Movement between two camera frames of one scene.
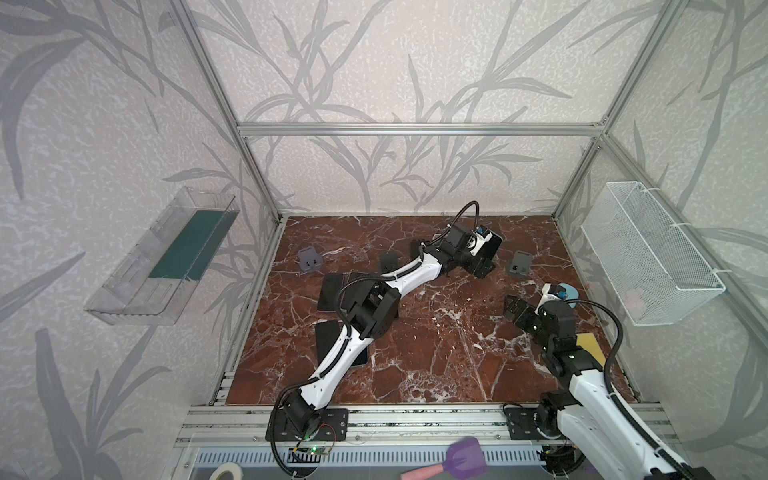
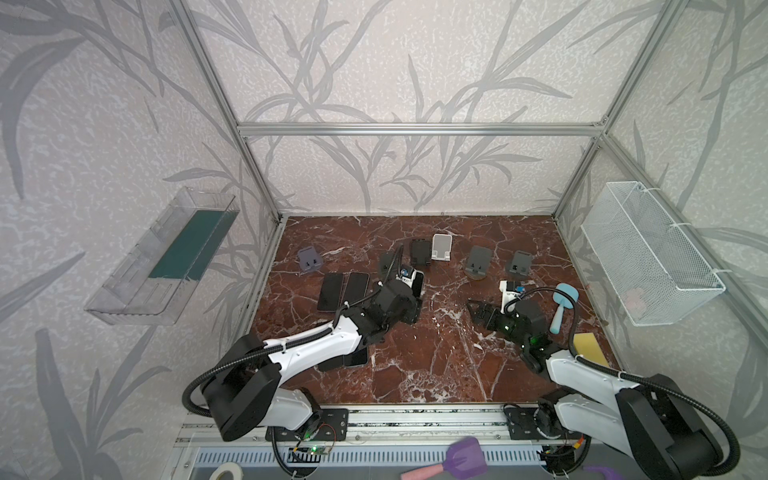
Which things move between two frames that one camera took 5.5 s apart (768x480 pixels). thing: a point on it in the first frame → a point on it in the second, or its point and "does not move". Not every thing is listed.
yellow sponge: x=589 y=342 does not move
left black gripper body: x=486 y=255 → x=397 y=279
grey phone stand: x=309 y=260 does not move
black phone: x=330 y=288 does not move
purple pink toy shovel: x=464 y=460 does not move
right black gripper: x=519 y=309 → x=492 y=315
